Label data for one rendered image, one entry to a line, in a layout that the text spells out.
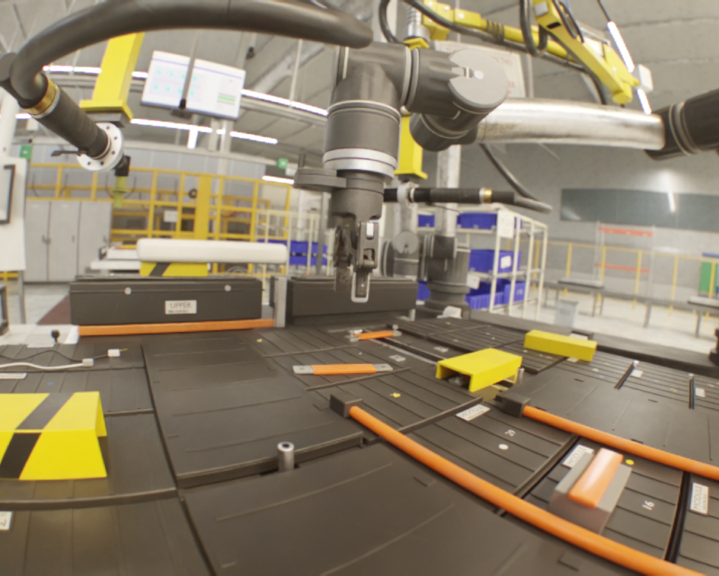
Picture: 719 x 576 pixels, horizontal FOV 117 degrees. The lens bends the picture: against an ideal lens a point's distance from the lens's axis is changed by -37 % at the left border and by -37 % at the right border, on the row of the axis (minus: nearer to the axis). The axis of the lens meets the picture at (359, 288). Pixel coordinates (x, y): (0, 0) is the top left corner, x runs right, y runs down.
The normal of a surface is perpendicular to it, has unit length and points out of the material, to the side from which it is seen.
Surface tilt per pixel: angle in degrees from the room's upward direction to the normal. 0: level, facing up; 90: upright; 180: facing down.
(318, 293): 90
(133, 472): 0
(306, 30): 140
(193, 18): 150
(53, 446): 90
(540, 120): 106
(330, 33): 135
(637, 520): 0
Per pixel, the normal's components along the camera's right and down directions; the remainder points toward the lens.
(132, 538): 0.07, -0.99
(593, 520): -0.79, 0.00
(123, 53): 0.39, 0.14
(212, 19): 0.29, 0.92
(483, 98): 0.07, 0.23
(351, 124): -0.23, 0.09
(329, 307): 0.60, 0.14
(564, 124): 0.11, 0.48
